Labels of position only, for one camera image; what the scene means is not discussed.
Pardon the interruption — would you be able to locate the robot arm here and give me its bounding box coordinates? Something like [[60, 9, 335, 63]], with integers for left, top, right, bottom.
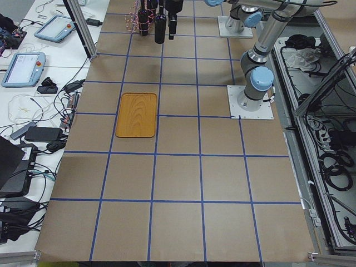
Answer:
[[228, 1, 337, 111], [163, 1, 263, 39]]

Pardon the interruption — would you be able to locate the wooden tray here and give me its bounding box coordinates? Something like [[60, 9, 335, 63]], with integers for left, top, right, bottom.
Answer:
[[115, 92, 157, 138]]

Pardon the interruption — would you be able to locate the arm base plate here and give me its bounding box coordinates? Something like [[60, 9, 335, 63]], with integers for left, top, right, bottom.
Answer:
[[227, 85, 274, 120], [217, 16, 253, 39]]

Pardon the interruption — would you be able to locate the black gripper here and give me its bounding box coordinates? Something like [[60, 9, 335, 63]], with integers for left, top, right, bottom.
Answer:
[[165, 0, 184, 39]]

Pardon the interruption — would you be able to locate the teach pendant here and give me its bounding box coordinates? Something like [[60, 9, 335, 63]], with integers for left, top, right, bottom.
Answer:
[[34, 15, 76, 43], [1, 52, 46, 88]]

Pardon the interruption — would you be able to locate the teach pendant far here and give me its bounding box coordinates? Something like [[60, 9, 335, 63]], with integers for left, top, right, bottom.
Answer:
[[34, 15, 76, 43]]

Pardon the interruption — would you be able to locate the copper wire bottle basket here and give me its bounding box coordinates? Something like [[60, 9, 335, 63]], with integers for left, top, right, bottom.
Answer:
[[125, 0, 159, 36]]

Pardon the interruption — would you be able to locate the dark wine bottle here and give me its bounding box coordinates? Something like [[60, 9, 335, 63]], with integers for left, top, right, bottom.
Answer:
[[147, 0, 158, 23], [137, 0, 149, 36], [155, 0, 166, 44]]

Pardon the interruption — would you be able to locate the aluminium frame post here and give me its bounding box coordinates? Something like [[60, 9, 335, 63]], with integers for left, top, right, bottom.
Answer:
[[63, 0, 97, 61]]

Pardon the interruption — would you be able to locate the black power adapter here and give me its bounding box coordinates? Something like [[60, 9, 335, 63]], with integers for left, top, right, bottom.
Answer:
[[86, 18, 102, 27]]

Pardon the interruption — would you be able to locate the teach pendant near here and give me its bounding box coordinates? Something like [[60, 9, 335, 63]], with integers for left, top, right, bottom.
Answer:
[[1, 52, 46, 88]]

